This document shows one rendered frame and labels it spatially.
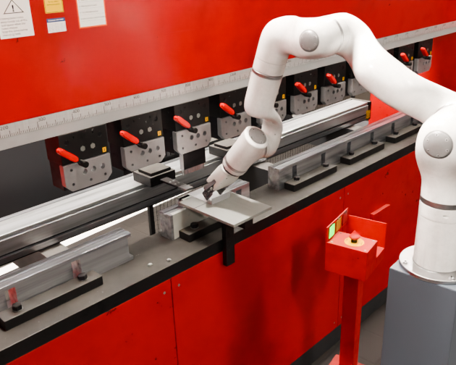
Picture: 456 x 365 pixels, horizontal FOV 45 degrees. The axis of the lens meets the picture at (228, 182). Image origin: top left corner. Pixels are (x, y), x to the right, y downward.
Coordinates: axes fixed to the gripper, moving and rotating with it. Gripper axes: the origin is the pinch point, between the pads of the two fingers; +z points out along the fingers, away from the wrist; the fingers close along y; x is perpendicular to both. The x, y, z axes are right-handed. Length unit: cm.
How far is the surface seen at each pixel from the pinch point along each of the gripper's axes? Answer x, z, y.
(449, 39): -29, -6, -214
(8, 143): -25, -22, 64
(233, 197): 5.2, -1.3, -4.7
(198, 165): -11.0, 0.0, -1.1
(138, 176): -25.1, 23.1, 6.7
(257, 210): 15.2, -9.9, -2.3
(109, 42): -38, -38, 32
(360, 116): -18, 30, -145
